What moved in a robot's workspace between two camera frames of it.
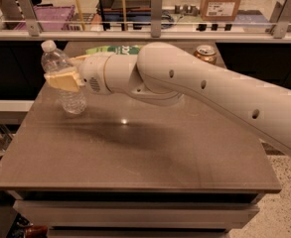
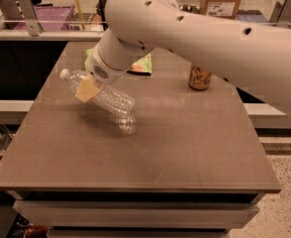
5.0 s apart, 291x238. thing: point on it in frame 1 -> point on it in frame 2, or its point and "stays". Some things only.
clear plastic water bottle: [55, 60] -> [111, 98]
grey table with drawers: [127, 168] stays
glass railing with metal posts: [239, 16] stays
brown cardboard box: [219, 2] stays
